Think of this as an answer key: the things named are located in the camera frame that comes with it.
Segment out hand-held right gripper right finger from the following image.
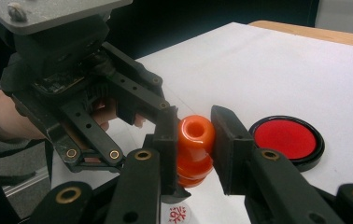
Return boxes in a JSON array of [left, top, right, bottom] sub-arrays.
[[210, 105, 346, 224]]

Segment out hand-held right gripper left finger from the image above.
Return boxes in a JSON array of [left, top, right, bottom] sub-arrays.
[[104, 105, 191, 224]]

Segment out round red ink pad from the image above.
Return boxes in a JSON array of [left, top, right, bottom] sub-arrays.
[[248, 115, 326, 173]]

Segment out orange stamp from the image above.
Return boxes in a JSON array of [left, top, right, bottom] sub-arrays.
[[176, 114, 216, 189]]

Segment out white paper sheet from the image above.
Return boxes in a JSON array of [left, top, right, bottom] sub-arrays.
[[160, 201, 204, 224]]

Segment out dark curtain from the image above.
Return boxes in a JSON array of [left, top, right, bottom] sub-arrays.
[[0, 0, 321, 91]]

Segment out white cabinet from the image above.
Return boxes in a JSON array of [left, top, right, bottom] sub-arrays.
[[315, 0, 353, 30]]

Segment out metal floor rail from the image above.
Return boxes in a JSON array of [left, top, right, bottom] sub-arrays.
[[2, 167, 53, 198]]

